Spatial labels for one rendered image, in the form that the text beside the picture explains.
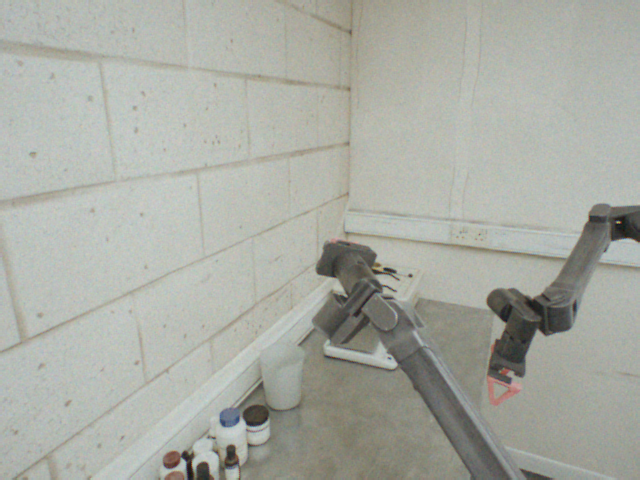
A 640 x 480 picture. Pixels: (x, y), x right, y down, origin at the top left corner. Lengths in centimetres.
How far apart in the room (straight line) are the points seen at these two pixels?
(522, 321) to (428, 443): 45
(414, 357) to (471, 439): 13
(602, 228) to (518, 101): 71
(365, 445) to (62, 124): 97
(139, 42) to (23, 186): 36
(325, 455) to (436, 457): 27
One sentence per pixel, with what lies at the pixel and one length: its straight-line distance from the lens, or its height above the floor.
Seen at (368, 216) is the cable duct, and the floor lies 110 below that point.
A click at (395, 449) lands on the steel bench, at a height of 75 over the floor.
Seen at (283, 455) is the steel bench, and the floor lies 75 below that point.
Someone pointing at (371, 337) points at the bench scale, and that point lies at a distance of 155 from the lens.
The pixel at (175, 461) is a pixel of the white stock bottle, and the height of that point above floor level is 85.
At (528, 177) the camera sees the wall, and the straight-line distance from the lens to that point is 182.
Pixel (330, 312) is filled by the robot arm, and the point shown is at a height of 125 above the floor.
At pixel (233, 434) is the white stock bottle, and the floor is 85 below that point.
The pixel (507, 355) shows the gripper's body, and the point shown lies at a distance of 99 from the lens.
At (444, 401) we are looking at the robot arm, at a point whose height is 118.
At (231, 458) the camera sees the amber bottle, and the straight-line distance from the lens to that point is 110.
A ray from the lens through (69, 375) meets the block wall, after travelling 93.
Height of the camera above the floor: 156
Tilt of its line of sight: 17 degrees down
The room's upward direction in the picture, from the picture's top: straight up
